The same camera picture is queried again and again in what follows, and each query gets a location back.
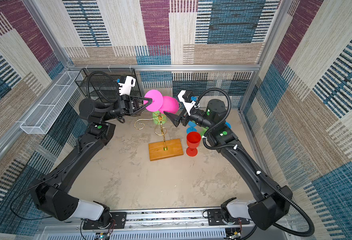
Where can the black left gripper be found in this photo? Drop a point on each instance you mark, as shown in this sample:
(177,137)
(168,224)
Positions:
(127,107)

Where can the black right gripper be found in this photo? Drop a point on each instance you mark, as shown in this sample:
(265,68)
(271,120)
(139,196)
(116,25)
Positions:
(176,119)

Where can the green wine glass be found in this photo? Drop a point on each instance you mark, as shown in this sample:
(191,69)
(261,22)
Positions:
(202,131)
(158,118)

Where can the pink wine glass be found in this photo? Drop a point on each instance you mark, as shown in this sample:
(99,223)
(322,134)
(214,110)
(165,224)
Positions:
(161,103)

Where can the blue wine glass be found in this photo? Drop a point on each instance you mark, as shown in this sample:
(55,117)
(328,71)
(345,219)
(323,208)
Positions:
(227,124)
(192,127)

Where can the red wine glass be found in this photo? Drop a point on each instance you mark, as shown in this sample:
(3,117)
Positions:
(193,142)

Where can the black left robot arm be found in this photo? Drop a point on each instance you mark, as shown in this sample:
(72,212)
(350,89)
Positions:
(51,194)

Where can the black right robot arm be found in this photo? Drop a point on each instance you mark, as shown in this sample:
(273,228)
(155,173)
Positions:
(272,202)

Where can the wooden rack base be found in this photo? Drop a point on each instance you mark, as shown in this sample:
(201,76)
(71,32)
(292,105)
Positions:
(164,150)

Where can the black mesh shelf rack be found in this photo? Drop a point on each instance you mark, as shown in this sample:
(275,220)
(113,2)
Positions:
(100,84)

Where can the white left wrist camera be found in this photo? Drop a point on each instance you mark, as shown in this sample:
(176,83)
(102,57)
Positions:
(126,83)

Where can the gold wire glass rack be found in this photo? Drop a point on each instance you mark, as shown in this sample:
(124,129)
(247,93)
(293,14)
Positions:
(159,130)

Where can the white mesh wall basket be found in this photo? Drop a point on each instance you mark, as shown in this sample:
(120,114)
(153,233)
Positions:
(43,116)

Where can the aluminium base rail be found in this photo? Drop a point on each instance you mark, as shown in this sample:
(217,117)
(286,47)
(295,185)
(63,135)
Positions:
(161,224)

